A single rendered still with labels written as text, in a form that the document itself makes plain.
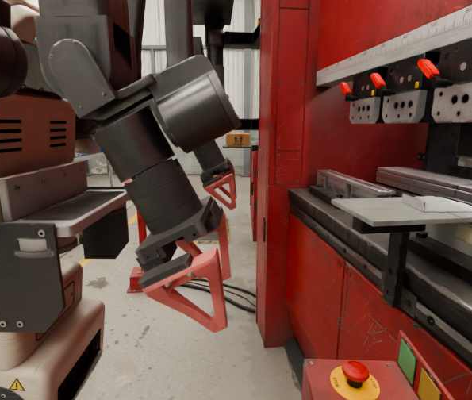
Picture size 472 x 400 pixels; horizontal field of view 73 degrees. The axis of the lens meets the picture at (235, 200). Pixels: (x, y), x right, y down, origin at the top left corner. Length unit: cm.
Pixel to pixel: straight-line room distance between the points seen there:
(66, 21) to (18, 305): 38
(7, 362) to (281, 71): 134
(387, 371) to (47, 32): 63
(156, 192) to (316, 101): 133
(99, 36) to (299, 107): 130
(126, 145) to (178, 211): 7
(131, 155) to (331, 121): 136
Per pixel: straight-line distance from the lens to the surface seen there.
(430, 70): 86
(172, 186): 29
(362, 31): 124
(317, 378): 59
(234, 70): 772
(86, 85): 29
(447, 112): 86
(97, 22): 30
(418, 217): 69
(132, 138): 29
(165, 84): 29
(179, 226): 28
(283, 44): 155
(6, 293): 55
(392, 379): 63
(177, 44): 74
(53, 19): 32
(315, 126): 156
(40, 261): 50
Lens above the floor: 117
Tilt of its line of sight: 13 degrees down
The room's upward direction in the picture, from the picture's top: straight up
